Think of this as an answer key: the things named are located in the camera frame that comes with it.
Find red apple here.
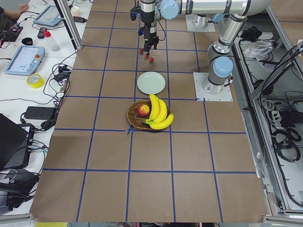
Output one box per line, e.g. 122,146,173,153
137,104,150,118

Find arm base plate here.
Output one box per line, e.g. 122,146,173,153
185,15,215,33
193,72,233,102

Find aluminium frame post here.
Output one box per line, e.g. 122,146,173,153
54,0,82,51

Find blue teach pendant near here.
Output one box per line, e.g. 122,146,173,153
5,45,45,76

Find blue teach pendant far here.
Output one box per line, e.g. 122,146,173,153
33,5,62,27

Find brown wicker basket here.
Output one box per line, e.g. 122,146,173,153
126,100,172,131

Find blue teach pendant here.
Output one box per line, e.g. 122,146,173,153
33,5,62,27
5,45,45,76

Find red capped clear bottle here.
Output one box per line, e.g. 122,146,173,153
44,29,60,52

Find light green plate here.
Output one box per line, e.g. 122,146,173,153
137,71,166,94

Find black phone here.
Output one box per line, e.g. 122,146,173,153
37,27,47,39

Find yellow banana bunch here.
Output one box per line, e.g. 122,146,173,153
145,94,174,130

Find black power adapter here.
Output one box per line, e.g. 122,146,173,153
24,106,56,120

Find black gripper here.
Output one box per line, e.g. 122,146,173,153
141,10,155,24
143,33,159,52

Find black laptop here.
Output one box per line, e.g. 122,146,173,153
0,114,34,170

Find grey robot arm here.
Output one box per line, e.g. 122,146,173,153
130,0,272,56
138,1,224,55

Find white paper cup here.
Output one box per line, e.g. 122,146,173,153
71,6,80,17

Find yellow tape roll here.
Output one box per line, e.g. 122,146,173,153
27,73,45,89

